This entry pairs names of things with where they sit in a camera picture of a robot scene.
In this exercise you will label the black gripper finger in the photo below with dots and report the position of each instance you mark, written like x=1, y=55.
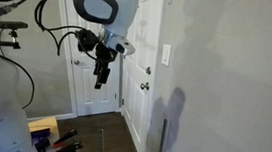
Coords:
x=102, y=77
x=95, y=68

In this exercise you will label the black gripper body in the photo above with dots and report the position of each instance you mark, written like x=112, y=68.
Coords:
x=104, y=56

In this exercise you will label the white wall light switch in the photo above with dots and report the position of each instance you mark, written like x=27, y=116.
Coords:
x=166, y=55

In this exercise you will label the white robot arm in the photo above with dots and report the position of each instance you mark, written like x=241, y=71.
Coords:
x=116, y=17

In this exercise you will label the closed white panel door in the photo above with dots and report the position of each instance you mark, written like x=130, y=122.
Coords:
x=85, y=96

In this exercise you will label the open white panel door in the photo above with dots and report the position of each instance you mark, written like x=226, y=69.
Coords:
x=144, y=36

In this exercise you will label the silver door knob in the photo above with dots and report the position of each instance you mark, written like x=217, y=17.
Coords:
x=145, y=86

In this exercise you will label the silver deadbolt lock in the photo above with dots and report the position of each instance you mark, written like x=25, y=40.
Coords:
x=148, y=70

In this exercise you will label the wooden board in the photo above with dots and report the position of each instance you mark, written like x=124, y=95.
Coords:
x=47, y=123

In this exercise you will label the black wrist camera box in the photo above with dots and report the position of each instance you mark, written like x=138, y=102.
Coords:
x=87, y=40

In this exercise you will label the orange handled clamp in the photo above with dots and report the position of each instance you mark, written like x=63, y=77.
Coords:
x=66, y=136
x=74, y=147

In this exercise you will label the black camera on stand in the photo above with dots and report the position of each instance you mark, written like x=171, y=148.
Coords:
x=12, y=26

